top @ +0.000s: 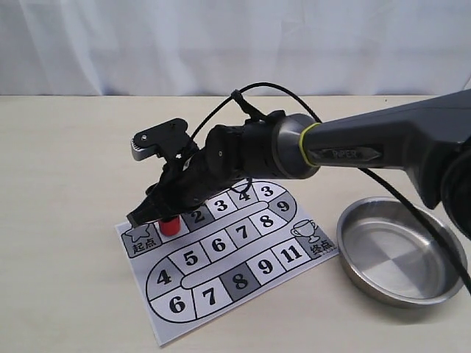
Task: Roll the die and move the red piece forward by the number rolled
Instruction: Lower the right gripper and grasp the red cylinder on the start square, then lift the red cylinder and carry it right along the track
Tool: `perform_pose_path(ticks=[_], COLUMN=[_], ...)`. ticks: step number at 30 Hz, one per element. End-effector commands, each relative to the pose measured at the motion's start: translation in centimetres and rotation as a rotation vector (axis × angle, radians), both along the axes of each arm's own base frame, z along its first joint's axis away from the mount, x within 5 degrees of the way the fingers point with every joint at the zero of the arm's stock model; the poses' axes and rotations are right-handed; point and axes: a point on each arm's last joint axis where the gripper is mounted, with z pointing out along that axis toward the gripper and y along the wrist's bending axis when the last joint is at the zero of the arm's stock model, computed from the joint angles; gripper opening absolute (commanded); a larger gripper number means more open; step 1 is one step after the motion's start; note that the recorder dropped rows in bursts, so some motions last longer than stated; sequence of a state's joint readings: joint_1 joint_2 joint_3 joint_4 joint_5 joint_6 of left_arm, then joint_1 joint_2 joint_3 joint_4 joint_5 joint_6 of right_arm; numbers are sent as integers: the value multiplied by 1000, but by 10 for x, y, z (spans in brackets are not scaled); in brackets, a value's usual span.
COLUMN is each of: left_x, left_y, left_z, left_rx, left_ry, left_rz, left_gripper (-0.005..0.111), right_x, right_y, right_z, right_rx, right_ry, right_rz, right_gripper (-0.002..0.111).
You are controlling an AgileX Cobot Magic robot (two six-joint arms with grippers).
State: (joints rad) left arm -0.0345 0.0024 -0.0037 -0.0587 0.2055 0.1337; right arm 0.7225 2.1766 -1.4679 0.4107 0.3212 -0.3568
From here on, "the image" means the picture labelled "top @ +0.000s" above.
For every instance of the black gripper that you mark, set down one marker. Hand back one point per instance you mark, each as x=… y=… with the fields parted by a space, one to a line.
x=180 y=193

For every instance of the paper number game board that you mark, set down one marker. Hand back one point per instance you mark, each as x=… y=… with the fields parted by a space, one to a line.
x=236 y=246

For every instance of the white curtain backdrop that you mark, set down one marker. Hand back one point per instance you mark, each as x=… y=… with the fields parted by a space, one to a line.
x=207 y=48

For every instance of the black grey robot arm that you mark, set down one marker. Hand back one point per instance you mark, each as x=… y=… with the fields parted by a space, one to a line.
x=429 y=140

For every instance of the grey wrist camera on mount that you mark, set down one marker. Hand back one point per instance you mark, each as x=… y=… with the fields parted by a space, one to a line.
x=165 y=140

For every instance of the red cylinder game piece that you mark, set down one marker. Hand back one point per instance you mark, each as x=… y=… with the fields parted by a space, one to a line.
x=169 y=226

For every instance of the round stainless steel dish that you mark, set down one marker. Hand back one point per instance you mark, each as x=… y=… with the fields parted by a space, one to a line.
x=391 y=257

